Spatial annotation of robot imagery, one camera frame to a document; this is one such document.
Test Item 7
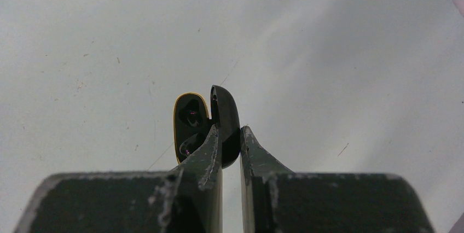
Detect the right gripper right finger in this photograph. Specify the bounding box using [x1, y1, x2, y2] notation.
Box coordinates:
[240, 126, 433, 232]

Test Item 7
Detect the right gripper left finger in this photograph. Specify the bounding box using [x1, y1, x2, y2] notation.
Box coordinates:
[15, 126, 222, 232]

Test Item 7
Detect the black earbud charging case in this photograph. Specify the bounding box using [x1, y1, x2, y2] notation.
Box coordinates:
[173, 85, 240, 168]

